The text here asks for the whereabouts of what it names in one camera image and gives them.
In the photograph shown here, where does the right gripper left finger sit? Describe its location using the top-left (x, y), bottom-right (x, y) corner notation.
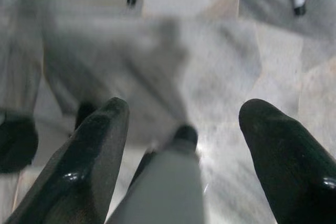
top-left (5, 97), bottom-right (130, 224)

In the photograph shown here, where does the black robot foot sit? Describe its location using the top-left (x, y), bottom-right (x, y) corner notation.
top-left (0, 110), bottom-right (39, 174)

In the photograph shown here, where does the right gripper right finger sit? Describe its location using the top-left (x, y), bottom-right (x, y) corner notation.
top-left (238, 98), bottom-right (336, 224)

